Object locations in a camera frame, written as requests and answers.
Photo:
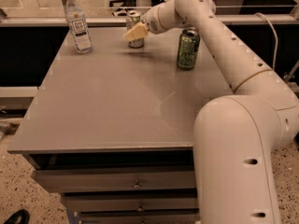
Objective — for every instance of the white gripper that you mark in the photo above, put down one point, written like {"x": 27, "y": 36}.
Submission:
{"x": 152, "y": 21}

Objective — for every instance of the white green 7up can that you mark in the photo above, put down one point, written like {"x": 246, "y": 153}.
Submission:
{"x": 133, "y": 18}

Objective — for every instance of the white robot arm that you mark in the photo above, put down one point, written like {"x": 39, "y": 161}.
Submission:
{"x": 234, "y": 135}

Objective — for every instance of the green soda can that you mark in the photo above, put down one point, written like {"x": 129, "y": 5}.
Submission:
{"x": 188, "y": 47}

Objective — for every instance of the black office chair base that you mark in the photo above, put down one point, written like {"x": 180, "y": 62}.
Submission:
{"x": 125, "y": 6}

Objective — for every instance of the clear plastic water bottle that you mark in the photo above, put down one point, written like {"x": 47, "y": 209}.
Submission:
{"x": 75, "y": 18}

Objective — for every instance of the grey drawer cabinet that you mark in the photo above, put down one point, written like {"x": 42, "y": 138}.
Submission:
{"x": 117, "y": 107}

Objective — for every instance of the grey top drawer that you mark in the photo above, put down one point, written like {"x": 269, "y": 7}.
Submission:
{"x": 115, "y": 179}

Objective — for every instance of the grey drawer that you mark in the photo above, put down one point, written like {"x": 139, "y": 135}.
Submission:
{"x": 146, "y": 217}
{"x": 115, "y": 179}
{"x": 131, "y": 201}

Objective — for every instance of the grey middle drawer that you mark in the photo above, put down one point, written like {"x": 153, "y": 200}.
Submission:
{"x": 131, "y": 201}

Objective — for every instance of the grey bottom drawer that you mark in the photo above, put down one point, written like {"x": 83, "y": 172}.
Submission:
{"x": 146, "y": 217}

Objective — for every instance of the black shoe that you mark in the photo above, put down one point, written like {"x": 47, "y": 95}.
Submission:
{"x": 20, "y": 217}

